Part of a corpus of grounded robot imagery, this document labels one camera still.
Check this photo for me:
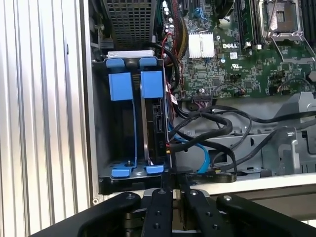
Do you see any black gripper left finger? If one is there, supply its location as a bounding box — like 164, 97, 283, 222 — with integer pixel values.
29, 172, 177, 237

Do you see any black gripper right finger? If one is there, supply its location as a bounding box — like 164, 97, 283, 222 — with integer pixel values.
176, 173, 316, 237

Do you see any hard disk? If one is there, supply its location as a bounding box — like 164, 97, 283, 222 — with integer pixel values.
139, 58, 171, 174

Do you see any disk bay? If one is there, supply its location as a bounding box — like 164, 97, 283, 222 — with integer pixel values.
90, 50, 175, 195

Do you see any empty blue disk carrier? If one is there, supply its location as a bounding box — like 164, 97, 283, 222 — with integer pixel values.
105, 58, 136, 178

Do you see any green RAM stick in slot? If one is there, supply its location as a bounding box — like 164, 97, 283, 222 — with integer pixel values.
237, 0, 257, 49

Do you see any dark grey PC case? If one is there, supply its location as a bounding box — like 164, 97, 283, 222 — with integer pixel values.
79, 0, 316, 201

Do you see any green motherboard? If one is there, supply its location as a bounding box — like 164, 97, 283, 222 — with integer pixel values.
158, 0, 316, 102

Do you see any silver heat sink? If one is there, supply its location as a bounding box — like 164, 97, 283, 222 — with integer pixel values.
188, 33, 215, 59

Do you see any silver power supply unit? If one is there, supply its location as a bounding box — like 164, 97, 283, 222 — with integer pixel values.
101, 0, 159, 49

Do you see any black cooling fan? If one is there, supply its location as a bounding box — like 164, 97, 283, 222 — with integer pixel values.
215, 0, 237, 20

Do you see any CPU socket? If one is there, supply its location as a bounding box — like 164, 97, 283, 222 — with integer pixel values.
256, 0, 316, 63

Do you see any blue wire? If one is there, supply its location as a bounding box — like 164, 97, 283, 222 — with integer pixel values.
168, 122, 211, 175

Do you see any black braided wire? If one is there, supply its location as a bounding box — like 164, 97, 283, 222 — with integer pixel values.
169, 112, 235, 154

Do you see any grey metal drive bracket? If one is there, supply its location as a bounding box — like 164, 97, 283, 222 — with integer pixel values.
260, 91, 316, 175

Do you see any long black wire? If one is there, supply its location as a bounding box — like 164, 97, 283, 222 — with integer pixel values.
172, 104, 316, 124

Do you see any thin black wire with plug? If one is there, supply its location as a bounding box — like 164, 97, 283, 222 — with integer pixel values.
192, 80, 245, 105

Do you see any red wire bundle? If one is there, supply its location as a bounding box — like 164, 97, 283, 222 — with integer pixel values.
161, 31, 185, 101

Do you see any multicolour power wire bundle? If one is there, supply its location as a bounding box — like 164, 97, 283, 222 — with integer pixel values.
172, 0, 189, 59

